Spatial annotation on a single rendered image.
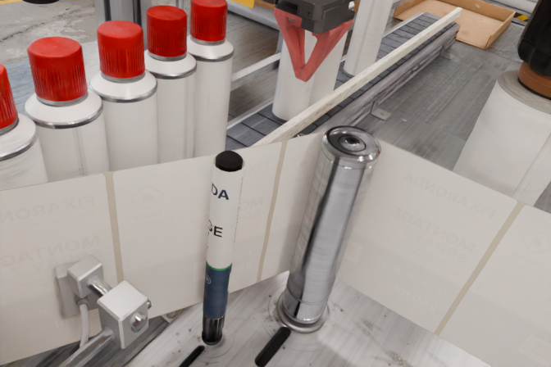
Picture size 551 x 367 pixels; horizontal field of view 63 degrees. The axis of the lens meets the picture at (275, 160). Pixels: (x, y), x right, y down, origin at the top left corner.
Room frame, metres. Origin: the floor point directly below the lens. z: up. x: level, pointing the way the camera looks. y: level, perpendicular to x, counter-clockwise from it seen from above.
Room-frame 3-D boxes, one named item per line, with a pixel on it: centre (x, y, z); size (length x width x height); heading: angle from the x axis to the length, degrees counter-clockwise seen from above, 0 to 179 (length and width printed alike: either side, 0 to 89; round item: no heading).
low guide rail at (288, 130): (0.69, -0.12, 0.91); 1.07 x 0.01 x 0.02; 151
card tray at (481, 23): (1.32, -0.44, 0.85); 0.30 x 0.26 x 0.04; 151
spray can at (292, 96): (0.57, -0.01, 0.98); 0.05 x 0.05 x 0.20
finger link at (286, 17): (0.45, -0.02, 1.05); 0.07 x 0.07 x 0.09; 60
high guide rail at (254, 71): (0.72, -0.06, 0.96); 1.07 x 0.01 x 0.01; 151
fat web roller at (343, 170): (0.24, -0.05, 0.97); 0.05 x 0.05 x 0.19
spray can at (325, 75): (0.61, -0.04, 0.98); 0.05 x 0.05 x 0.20
